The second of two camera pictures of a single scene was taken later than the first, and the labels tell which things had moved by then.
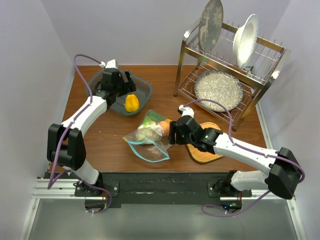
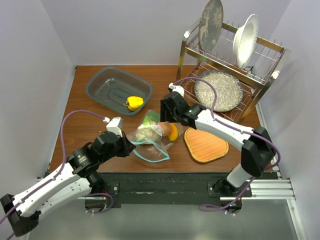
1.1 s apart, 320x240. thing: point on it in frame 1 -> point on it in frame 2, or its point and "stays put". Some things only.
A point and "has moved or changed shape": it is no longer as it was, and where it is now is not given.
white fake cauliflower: x=148 y=134 stays put
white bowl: x=245 y=41 stays put
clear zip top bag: x=149 y=139 stays put
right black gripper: x=173 y=129 -> x=164 y=113
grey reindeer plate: x=210 y=25 stays put
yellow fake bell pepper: x=132 y=104 has moved or changed shape
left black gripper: x=128 y=86 -> x=128 y=146
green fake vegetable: x=152 y=116 stays put
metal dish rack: x=226 y=72 stays put
